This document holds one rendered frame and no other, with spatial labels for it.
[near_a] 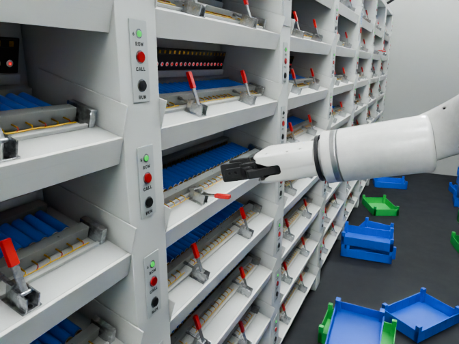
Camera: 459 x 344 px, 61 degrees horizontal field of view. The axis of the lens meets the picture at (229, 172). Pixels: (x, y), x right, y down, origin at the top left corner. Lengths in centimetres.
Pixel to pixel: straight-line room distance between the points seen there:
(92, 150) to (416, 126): 45
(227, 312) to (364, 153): 72
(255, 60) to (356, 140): 70
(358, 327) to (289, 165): 132
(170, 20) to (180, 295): 56
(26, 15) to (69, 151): 16
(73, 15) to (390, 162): 47
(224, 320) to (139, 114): 69
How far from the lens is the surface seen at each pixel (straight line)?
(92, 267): 64
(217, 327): 112
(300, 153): 61
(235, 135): 129
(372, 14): 330
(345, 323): 186
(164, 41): 104
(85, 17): 58
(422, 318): 218
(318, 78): 190
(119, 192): 65
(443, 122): 69
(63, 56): 68
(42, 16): 54
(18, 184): 51
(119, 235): 67
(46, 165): 53
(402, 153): 59
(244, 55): 126
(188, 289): 92
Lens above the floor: 117
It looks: 15 degrees down
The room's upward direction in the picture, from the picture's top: straight up
